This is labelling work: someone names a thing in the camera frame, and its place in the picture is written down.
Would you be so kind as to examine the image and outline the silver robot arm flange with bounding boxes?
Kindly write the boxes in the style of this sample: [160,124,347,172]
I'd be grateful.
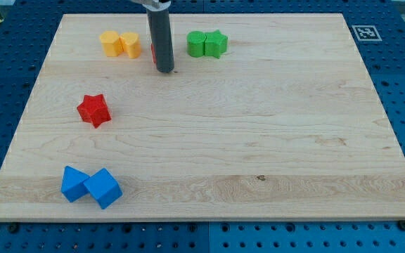
[130,0,172,11]

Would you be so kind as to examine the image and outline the green star block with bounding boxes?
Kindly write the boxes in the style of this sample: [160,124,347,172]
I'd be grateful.
[205,30,228,58]

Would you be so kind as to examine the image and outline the green circle block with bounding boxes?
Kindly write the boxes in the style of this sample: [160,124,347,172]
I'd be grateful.
[186,31,207,58]

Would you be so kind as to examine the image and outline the red star block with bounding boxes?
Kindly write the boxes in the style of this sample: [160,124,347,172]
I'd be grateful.
[77,94,111,129]

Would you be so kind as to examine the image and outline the wooden board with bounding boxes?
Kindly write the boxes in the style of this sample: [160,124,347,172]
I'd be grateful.
[0,13,405,223]

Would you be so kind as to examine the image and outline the red block behind rod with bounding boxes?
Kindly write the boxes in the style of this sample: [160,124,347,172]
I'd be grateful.
[150,43,157,64]

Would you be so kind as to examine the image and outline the yellow heart block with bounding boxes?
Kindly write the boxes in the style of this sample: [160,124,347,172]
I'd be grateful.
[120,32,141,58]

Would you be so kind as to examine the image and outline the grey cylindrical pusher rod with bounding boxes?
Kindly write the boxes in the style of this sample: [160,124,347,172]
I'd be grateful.
[147,8,174,73]

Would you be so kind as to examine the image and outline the blue cube block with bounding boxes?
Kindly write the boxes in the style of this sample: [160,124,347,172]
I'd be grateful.
[84,168,122,209]

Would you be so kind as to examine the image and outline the yellow hexagon block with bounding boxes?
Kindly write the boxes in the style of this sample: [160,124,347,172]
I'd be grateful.
[99,30,124,57]

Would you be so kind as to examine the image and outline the blue triangle block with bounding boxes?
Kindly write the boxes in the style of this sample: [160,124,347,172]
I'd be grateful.
[60,166,89,202]

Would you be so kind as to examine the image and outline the white fiducial marker tag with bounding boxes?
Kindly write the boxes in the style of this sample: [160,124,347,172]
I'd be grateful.
[352,25,382,41]

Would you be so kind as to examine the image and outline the black board clamp screw left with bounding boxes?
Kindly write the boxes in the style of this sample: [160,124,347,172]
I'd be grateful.
[7,223,20,234]

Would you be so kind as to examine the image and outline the black board clamp screw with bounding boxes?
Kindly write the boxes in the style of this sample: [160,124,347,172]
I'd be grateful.
[397,220,405,231]
[7,223,20,234]

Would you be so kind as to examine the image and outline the black board clamp screw right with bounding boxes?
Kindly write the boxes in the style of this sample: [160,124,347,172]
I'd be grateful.
[397,220,405,231]

